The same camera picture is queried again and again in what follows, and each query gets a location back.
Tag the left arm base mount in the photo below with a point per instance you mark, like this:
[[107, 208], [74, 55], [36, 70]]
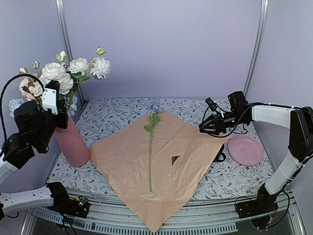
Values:
[[64, 205]]

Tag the left aluminium frame post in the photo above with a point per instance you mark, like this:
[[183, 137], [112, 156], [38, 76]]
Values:
[[63, 27]]

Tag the blue hydrangea flower bunch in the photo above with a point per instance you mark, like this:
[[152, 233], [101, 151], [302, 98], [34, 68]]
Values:
[[70, 105]]

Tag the aluminium front rail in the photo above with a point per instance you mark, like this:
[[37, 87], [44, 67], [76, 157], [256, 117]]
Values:
[[109, 216]]

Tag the white flower leafy stems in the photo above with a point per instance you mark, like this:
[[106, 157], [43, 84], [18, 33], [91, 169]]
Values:
[[80, 70]]

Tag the green paper bouquet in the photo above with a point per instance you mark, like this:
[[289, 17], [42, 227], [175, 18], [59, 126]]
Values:
[[123, 159]]

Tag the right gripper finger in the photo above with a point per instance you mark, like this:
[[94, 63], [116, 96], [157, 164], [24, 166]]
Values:
[[207, 124], [209, 132]]

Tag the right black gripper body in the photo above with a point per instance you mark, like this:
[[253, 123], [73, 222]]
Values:
[[222, 126]]

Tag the pink plate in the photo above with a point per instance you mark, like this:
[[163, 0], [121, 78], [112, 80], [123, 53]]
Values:
[[245, 150]]

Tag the small blue flower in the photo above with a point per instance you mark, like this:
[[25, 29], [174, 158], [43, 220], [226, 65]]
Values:
[[154, 120]]

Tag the right aluminium frame post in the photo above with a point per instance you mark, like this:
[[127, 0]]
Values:
[[257, 45]]

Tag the aluminium frame post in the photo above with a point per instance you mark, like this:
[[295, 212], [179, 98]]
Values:
[[63, 27], [257, 45]]

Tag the pink cylindrical vase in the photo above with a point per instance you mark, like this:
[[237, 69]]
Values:
[[72, 144]]

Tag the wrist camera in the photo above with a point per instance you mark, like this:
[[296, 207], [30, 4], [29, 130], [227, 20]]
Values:
[[213, 106], [50, 97]]

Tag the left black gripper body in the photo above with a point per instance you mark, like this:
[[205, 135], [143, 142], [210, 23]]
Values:
[[46, 132]]

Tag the dark blue mug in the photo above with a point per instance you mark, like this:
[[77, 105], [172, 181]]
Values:
[[220, 157]]

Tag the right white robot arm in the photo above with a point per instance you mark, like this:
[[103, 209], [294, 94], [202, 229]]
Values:
[[297, 123]]

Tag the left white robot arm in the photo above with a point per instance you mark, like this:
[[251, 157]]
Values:
[[15, 153]]

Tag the loose dark green leaf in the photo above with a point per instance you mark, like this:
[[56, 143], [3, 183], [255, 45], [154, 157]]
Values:
[[174, 158]]

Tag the floral patterned table mat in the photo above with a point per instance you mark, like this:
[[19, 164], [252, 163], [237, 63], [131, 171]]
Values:
[[103, 117]]

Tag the pale pink rose stem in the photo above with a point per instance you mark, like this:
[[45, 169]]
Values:
[[31, 89]]

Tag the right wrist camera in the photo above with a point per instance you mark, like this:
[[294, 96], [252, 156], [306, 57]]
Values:
[[213, 106]]

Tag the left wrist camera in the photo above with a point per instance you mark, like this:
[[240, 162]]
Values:
[[50, 97]]

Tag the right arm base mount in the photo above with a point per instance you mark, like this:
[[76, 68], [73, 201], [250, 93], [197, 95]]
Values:
[[256, 208]]

